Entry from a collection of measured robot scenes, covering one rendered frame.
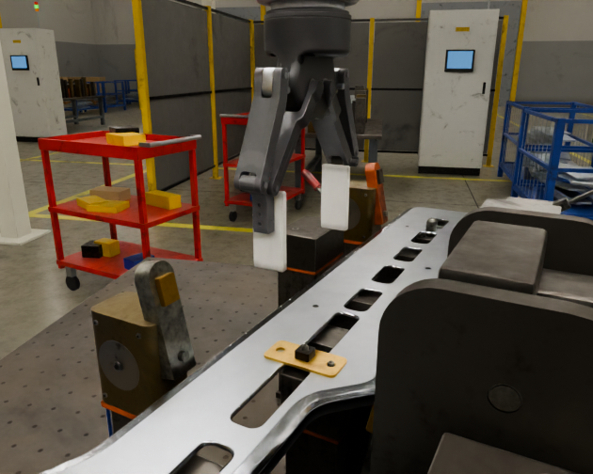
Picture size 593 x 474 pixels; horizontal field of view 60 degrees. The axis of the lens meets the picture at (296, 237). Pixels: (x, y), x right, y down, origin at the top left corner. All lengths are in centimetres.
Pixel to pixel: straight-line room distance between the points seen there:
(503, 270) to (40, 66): 1052
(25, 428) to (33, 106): 998
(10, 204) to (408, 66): 540
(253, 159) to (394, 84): 735
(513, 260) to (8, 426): 92
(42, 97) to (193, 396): 1030
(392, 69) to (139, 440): 742
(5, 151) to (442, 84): 493
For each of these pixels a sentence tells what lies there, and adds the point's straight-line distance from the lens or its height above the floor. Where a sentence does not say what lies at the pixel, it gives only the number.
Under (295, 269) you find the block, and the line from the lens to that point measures 87.
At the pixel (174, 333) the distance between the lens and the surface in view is 56.
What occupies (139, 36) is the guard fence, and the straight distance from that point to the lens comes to 495.
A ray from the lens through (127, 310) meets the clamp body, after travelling 58.
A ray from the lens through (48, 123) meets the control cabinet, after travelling 1074.
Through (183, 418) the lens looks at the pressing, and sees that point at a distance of 49.
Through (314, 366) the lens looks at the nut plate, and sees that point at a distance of 54.
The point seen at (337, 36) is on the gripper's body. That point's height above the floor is 132.
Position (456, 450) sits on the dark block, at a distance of 27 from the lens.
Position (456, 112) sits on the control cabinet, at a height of 80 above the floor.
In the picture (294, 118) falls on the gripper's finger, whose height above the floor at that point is 125.
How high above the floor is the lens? 129
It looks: 18 degrees down
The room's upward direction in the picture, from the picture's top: straight up
